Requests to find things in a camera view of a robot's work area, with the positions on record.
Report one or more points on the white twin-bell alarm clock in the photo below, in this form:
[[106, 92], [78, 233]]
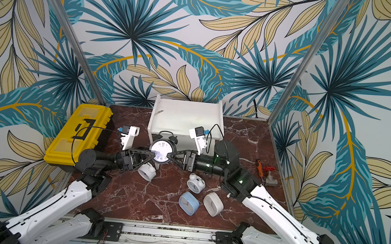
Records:
[[196, 184]]

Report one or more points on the orange handled tool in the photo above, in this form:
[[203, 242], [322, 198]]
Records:
[[259, 168]]

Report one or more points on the white square alarm clock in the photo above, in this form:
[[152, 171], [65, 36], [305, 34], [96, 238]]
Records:
[[213, 204]]

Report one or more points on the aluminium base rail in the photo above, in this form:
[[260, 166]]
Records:
[[159, 238]]

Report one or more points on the black twin-bell alarm clock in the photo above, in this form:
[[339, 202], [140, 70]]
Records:
[[164, 143]]

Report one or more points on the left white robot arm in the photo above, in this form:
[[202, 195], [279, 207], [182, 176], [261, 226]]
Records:
[[37, 225]]

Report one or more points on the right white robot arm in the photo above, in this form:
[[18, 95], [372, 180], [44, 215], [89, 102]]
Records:
[[246, 188]]

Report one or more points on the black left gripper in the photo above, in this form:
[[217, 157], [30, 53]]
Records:
[[127, 160]]

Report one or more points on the white round alarm clock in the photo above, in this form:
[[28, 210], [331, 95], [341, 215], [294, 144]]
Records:
[[147, 172]]

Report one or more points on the right metal corner post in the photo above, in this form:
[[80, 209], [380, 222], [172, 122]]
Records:
[[321, 36]]

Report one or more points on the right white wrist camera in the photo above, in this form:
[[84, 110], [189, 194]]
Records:
[[198, 135]]

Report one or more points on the left metal corner post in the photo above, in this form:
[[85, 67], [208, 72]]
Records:
[[74, 42]]

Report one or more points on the red handled metal valve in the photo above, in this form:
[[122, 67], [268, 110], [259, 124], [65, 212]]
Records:
[[269, 179]]

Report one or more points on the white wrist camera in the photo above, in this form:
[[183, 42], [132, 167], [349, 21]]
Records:
[[198, 135], [127, 136]]

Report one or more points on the metal corner post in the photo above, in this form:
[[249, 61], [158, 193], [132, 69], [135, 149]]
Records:
[[74, 42], [321, 36]]

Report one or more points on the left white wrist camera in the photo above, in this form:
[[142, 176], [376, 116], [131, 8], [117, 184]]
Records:
[[127, 136]]

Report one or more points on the yellow and black toolbox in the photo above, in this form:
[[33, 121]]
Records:
[[89, 127]]

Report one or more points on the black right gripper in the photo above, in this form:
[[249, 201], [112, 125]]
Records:
[[190, 160]]

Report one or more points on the white two-tier shelf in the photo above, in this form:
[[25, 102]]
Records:
[[179, 116]]

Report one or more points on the blue square alarm clock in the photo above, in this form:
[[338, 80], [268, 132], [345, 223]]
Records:
[[188, 203]]

